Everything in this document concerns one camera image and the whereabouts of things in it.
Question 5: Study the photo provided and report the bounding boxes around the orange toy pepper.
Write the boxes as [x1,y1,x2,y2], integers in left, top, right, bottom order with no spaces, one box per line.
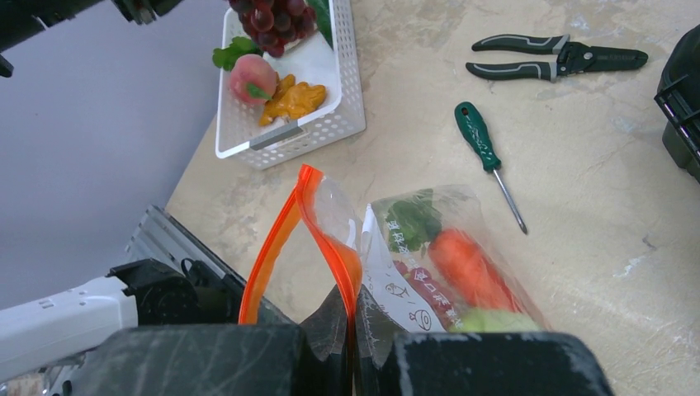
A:
[258,74,327,127]

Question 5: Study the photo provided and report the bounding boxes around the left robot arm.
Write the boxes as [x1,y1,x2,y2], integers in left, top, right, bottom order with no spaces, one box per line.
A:
[1,1,245,393]

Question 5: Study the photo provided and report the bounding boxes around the purple toy grapes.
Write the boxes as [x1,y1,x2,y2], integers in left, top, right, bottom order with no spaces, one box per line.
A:
[228,0,319,58]

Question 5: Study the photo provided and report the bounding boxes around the green toy cabbage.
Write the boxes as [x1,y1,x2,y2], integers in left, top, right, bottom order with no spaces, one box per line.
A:
[448,308,543,332]

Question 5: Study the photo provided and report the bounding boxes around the clear zip top bag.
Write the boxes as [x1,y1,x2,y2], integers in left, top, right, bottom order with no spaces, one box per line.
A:
[239,165,548,332]

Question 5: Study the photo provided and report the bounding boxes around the green handled screwdriver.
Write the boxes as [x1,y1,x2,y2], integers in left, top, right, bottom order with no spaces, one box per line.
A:
[454,101,528,235]

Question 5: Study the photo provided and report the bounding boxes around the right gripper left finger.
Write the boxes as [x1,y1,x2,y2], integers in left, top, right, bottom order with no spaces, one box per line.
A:
[73,288,350,395]

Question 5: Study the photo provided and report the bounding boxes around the orange toy carrot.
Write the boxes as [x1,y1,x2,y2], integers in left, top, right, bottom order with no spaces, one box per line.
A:
[385,189,525,313]

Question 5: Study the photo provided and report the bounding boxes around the white plastic basket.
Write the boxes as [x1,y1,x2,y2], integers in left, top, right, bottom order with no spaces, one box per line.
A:
[215,1,366,169]

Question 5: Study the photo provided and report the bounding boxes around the black plastic toolbox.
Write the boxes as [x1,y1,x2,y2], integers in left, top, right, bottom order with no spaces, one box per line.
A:
[654,26,699,180]

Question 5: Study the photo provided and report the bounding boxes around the green toy leaf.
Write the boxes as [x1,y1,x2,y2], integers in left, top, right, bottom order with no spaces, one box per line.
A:
[212,36,263,72]

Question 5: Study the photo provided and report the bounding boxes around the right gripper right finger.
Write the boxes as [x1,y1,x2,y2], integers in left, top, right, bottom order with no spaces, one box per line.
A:
[354,288,614,395]

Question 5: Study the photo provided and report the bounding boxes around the toy peach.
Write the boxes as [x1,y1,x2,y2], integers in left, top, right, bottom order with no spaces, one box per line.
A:
[229,54,277,106]

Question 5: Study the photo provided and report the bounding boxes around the black pliers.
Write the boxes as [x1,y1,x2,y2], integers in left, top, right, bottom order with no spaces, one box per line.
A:
[465,33,650,83]

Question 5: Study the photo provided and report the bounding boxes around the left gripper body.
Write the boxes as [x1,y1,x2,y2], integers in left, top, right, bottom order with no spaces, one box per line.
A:
[1,0,182,52]

